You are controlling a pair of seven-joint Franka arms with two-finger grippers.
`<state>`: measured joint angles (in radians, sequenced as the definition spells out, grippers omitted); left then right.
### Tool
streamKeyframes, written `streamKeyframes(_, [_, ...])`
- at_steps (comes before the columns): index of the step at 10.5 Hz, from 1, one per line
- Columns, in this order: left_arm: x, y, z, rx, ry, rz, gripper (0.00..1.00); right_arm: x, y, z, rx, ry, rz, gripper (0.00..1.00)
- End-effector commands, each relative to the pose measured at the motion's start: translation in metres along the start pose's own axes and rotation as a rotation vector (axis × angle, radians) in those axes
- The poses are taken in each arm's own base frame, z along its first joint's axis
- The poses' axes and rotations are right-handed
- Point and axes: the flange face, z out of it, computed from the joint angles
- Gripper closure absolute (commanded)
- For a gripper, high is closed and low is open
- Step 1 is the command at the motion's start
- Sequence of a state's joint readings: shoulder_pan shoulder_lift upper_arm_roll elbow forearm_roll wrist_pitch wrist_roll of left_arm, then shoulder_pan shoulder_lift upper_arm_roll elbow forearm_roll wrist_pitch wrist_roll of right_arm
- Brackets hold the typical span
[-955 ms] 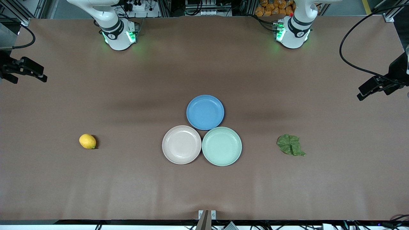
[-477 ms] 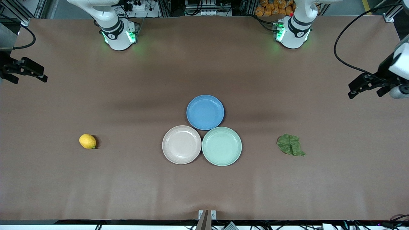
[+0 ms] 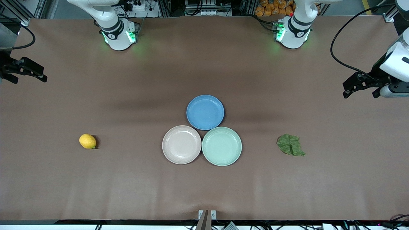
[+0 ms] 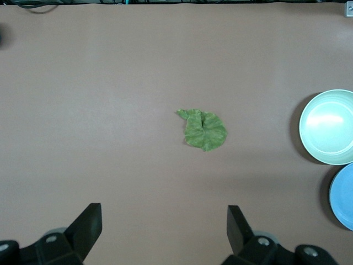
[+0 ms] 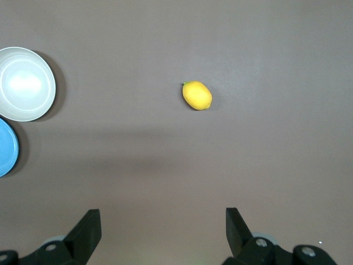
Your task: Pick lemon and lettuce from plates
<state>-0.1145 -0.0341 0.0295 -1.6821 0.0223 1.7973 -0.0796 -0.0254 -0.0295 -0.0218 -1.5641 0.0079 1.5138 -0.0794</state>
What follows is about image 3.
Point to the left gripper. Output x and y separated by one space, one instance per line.
376 75

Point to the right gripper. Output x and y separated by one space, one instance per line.
7 66

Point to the yellow lemon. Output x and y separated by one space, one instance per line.
87 141

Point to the green lettuce leaf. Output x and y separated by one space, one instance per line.
289 144

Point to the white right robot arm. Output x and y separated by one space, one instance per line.
116 38

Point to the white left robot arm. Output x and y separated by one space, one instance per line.
294 35

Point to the bag of oranges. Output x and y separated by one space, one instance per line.
268 8

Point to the white power strip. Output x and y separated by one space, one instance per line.
140 6

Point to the light green plate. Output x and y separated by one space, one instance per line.
222 146

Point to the brown table cover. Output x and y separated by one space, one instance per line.
127 191

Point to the blue plate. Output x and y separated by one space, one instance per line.
205 112

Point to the white electronics box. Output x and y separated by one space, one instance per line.
207 12

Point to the beige plate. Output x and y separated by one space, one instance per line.
182 145

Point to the grey ribbed power adapter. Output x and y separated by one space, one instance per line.
230 226

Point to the aluminium frame profile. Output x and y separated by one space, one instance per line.
35 8

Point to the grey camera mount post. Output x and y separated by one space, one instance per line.
203 223

